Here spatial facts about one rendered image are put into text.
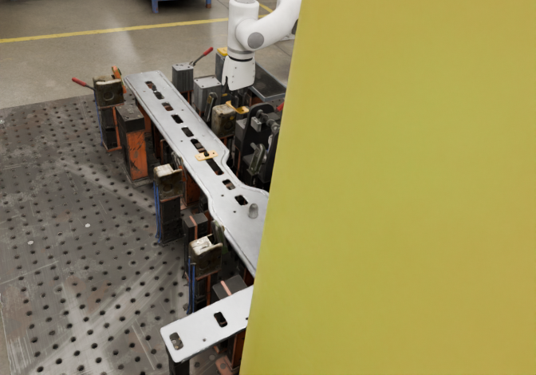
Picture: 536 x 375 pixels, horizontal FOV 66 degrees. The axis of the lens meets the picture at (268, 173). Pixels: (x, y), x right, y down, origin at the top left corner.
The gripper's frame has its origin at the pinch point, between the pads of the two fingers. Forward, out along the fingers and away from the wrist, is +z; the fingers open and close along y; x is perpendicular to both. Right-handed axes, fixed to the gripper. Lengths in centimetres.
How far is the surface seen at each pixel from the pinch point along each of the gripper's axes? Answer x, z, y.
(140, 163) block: -42, 47, 17
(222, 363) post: 46, 58, 36
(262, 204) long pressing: 21.5, 28.1, 3.7
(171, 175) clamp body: -4.1, 24.1, 23.3
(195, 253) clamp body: 29, 24, 35
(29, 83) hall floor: -283, 120, 4
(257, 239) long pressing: 32.3, 28.5, 15.1
